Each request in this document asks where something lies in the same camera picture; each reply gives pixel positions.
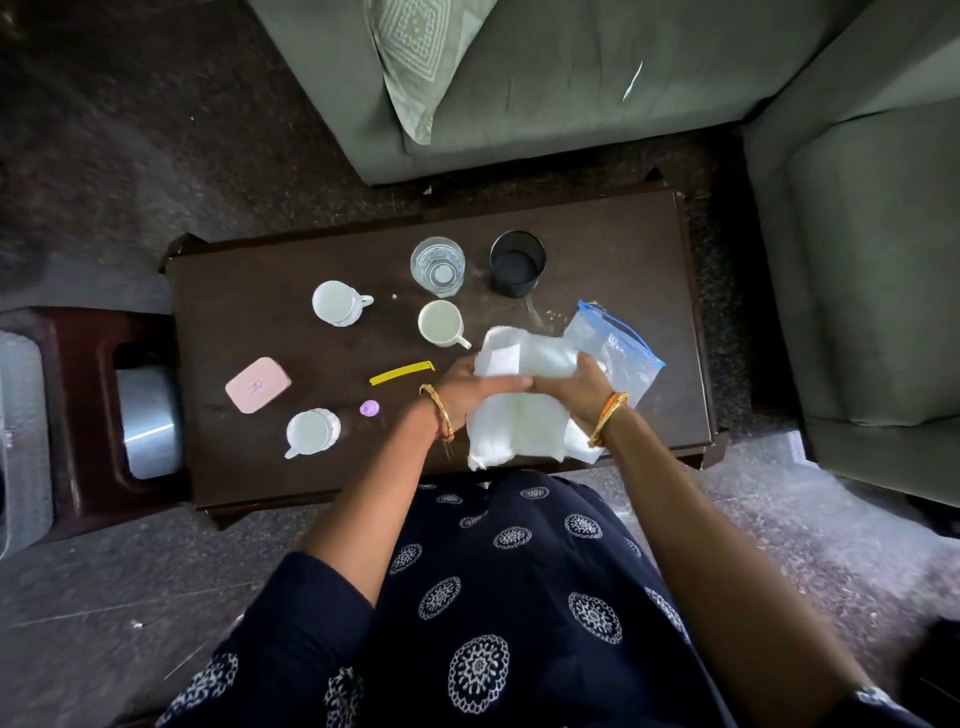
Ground gold bangle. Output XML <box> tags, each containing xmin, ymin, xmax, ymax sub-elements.
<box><xmin>417</xmin><ymin>383</ymin><xmax>457</xmax><ymax>444</ymax></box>

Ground person's right hand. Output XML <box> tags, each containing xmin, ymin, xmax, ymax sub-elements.
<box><xmin>528</xmin><ymin>352</ymin><xmax>617</xmax><ymax>437</ymax></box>

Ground person's left hand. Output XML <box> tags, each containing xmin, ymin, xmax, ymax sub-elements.
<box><xmin>434</xmin><ymin>356</ymin><xmax>535</xmax><ymax>436</ymax></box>

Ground orange thread bracelet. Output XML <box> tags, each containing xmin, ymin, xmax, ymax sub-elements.
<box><xmin>587</xmin><ymin>390</ymin><xmax>631</xmax><ymax>450</ymax></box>

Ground yellow strip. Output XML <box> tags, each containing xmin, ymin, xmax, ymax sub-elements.
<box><xmin>368</xmin><ymin>360</ymin><xmax>436</xmax><ymax>388</ymax></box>

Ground navy patterned dress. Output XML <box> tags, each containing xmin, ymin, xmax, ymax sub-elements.
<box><xmin>153</xmin><ymin>468</ymin><xmax>939</xmax><ymax>728</ymax></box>

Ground person's right forearm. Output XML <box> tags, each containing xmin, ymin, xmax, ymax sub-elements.
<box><xmin>599</xmin><ymin>408</ymin><xmax>875</xmax><ymax>728</ymax></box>

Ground green patterned cushion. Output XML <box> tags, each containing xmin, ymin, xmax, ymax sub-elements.
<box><xmin>363</xmin><ymin>0</ymin><xmax>500</xmax><ymax>146</ymax></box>

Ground small pink box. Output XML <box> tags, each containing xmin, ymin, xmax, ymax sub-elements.
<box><xmin>224</xmin><ymin>356</ymin><xmax>293</xmax><ymax>416</ymax></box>

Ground white tissue stack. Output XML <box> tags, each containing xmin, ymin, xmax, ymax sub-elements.
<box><xmin>466</xmin><ymin>324</ymin><xmax>605</xmax><ymax>472</ymax></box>

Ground white mug with red label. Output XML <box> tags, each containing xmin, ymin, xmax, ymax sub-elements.
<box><xmin>417</xmin><ymin>299</ymin><xmax>474</xmax><ymax>351</ymax></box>

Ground white cup with scalloped base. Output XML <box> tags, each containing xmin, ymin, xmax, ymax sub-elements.
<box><xmin>284</xmin><ymin>407</ymin><xmax>343</xmax><ymax>460</ymax></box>
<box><xmin>311</xmin><ymin>279</ymin><xmax>375</xmax><ymax>328</ymax></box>

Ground person's left forearm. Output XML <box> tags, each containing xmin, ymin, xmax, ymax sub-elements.
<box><xmin>299</xmin><ymin>397</ymin><xmax>451</xmax><ymax>609</ymax></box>

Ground clear drinking glass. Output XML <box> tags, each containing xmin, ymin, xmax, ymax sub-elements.
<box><xmin>409</xmin><ymin>236</ymin><xmax>467</xmax><ymax>299</ymax></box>

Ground black bag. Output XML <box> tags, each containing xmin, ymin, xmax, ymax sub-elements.
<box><xmin>896</xmin><ymin>614</ymin><xmax>960</xmax><ymax>710</ymax></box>

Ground black mesh cup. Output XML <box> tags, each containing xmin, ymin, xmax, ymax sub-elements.
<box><xmin>488</xmin><ymin>229</ymin><xmax>548</xmax><ymax>300</ymax></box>

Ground clear zip bag blue seal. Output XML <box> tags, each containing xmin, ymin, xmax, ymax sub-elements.
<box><xmin>562</xmin><ymin>300</ymin><xmax>667</xmax><ymax>410</ymax></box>

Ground white perforated plastic tray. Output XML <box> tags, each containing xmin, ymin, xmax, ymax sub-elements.
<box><xmin>0</xmin><ymin>329</ymin><xmax>55</xmax><ymax>560</ymax></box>

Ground green fabric sofa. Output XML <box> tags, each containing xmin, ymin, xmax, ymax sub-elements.
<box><xmin>245</xmin><ymin>0</ymin><xmax>871</xmax><ymax>187</ymax></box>

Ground brown wooden table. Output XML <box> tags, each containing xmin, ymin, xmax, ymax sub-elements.
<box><xmin>158</xmin><ymin>179</ymin><xmax>730</xmax><ymax>530</ymax></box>

